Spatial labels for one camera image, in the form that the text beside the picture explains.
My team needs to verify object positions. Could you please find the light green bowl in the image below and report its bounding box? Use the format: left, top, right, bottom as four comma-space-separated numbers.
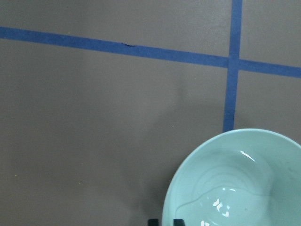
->
162, 129, 301, 226

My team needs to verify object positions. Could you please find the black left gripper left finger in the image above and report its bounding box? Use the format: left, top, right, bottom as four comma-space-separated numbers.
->
147, 218, 159, 226

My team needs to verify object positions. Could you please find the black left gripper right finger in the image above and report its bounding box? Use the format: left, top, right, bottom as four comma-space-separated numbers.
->
173, 219, 184, 226

